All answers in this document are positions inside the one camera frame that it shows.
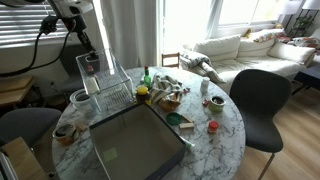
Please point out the green glass bottle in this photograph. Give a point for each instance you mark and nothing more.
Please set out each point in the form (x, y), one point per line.
(147, 78)

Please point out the green round lid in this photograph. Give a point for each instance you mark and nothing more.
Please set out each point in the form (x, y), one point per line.
(173, 118)

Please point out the grey chair behind table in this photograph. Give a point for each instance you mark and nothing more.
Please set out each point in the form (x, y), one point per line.
(69, 63)

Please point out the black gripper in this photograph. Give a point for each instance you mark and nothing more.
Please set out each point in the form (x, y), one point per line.
(78, 25)

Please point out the white pill bottle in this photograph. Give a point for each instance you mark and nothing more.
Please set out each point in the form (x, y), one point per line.
(204, 84)

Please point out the wooden side shelf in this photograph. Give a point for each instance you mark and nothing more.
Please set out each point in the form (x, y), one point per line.
(13, 91)

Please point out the small wooden block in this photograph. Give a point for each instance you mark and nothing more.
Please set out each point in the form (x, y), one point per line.
(186, 125)

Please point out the clear plastic cup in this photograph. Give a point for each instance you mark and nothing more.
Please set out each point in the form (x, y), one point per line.
(82, 102)

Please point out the folded grey blanket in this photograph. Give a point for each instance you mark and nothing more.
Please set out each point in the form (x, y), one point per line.
(200, 64)

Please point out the brown jar yellow lid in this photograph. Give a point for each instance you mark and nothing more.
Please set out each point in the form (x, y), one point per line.
(143, 95)

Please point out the dark grey dining chair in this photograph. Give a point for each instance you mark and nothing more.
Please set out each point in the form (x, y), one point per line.
(259, 95)

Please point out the black coffee table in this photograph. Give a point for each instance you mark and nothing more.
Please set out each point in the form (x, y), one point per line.
(309, 78)

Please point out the green tin can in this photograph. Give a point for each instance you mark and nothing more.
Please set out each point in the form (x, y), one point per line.
(216, 104)

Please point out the white small block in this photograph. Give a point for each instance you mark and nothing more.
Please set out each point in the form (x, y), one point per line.
(92, 86)

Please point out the wooden chair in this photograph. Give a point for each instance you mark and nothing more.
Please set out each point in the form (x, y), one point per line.
(170, 60)

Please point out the white green tube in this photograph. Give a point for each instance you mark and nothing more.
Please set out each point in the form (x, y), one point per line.
(189, 145)

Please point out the dark blue cardboard box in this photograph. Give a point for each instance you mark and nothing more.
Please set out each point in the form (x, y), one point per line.
(136, 144)

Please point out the white sofa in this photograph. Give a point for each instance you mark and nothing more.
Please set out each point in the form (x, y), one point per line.
(231, 54)

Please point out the clear plastic box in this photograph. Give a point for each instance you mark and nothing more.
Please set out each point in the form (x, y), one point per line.
(116, 88)

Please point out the grey chair left front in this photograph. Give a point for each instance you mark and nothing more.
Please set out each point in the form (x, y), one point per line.
(28, 123)

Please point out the small red capped jar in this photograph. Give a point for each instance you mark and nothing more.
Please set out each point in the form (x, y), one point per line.
(213, 127)

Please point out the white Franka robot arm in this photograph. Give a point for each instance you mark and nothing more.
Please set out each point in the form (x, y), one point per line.
(70, 12)

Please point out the white curtain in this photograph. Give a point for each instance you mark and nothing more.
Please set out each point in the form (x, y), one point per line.
(132, 28)

